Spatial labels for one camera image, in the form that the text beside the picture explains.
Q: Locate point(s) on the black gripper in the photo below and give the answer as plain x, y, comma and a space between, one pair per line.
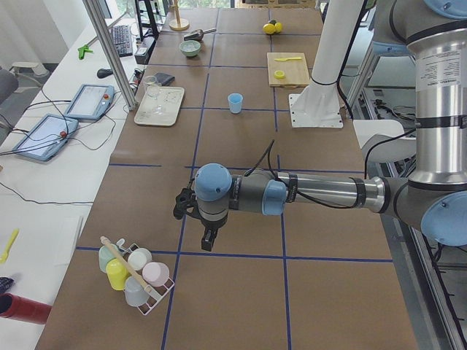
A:
212, 225

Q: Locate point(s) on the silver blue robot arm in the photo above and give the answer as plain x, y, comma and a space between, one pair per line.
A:
394, 23
432, 199

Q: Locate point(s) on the pink cup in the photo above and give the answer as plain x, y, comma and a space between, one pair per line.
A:
155, 273

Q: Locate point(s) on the white cup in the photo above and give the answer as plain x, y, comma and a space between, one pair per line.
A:
139, 258

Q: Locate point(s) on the grey cup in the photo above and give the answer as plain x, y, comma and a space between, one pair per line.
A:
134, 292

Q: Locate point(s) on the yellow cup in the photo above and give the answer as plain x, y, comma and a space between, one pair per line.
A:
117, 274

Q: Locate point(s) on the mint green cup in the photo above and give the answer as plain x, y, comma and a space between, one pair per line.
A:
104, 256

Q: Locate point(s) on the light blue plastic cup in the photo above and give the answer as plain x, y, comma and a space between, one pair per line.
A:
235, 101

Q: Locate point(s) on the yellow lemon slice stack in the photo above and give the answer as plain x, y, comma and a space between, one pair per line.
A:
279, 74

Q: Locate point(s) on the whole yellow lemon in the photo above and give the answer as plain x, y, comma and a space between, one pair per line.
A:
272, 27

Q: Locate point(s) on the cream bear tray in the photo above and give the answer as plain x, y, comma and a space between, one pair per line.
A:
170, 99

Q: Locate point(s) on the clear wine glass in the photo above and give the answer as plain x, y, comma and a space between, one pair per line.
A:
153, 91

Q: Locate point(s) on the grey folded cloth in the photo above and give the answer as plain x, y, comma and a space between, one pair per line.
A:
163, 79

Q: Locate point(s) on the far blue teach pendant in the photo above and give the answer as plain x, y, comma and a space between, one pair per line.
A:
90, 102

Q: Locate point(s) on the blue teach pendant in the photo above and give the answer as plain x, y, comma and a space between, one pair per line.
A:
46, 138
90, 102

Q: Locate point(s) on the bamboo cutting board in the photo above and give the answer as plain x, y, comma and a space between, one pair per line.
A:
296, 72

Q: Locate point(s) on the green bowl of ice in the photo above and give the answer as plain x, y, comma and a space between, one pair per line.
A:
190, 48

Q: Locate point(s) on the near blue teach pendant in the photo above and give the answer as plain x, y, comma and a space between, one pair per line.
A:
46, 138

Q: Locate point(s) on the black computer mouse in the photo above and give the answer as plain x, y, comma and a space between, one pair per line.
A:
102, 73

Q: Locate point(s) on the steel ice scoop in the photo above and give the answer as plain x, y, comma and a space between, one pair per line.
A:
198, 34

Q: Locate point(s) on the yellow plastic spatula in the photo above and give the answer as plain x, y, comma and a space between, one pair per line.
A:
5, 253

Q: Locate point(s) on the red cylinder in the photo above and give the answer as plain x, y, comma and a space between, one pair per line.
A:
24, 309

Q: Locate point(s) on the wooden stand base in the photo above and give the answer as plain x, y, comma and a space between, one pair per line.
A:
179, 23

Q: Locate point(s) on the black keyboard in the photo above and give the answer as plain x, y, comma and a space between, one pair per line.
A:
122, 40

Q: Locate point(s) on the green plastic clamp tool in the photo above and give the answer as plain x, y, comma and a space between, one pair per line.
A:
83, 50

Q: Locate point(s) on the white wire cup rack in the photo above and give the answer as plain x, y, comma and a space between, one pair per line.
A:
157, 293

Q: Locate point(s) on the wooden rack handle stick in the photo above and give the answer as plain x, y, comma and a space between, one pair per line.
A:
105, 241

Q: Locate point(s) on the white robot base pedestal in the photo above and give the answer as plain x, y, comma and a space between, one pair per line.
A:
317, 106

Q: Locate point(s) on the aluminium frame post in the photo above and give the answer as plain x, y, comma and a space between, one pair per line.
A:
100, 25

